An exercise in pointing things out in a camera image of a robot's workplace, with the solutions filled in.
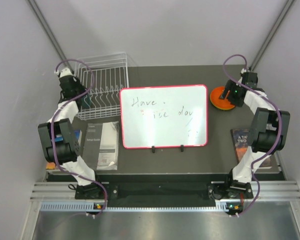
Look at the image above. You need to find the orange plate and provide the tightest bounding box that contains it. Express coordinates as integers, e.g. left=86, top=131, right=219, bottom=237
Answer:
left=209, top=86, right=225, bottom=103

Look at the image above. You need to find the white wire dish rack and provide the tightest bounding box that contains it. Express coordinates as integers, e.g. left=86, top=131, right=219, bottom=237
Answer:
left=74, top=52, right=130, bottom=121

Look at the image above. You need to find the grey setup guide booklet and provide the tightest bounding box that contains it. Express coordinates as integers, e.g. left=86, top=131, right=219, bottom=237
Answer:
left=82, top=121, right=120, bottom=171

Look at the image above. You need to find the Tale of Two Cities book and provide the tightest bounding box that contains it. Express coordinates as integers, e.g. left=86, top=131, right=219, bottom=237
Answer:
left=230, top=128, right=273, bottom=169

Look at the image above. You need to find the blue book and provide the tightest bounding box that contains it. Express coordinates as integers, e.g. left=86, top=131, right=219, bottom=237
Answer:
left=55, top=129, right=82, bottom=145

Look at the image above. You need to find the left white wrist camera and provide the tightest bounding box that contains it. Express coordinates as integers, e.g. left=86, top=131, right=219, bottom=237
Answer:
left=54, top=67, right=74, bottom=79

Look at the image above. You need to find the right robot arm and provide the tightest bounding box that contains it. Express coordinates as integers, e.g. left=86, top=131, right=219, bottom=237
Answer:
left=218, top=69, right=290, bottom=198

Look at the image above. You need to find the teal blue plate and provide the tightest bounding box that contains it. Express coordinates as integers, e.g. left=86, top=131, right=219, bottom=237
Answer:
left=81, top=93, right=92, bottom=109

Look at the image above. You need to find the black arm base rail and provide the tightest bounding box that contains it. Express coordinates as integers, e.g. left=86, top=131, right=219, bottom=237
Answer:
left=96, top=173, right=253, bottom=200

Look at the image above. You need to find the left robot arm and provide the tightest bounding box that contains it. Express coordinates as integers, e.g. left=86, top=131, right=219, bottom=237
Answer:
left=37, top=72, right=104, bottom=199

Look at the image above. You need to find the red-framed whiteboard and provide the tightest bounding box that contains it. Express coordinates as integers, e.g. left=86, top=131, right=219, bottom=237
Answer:
left=119, top=84, right=209, bottom=149

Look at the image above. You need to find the lime green plate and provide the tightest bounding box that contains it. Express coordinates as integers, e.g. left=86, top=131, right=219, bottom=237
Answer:
left=211, top=100, right=236, bottom=111

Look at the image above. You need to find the grey slotted cable duct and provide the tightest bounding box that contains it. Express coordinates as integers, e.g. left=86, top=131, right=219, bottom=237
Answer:
left=40, top=201, right=239, bottom=213

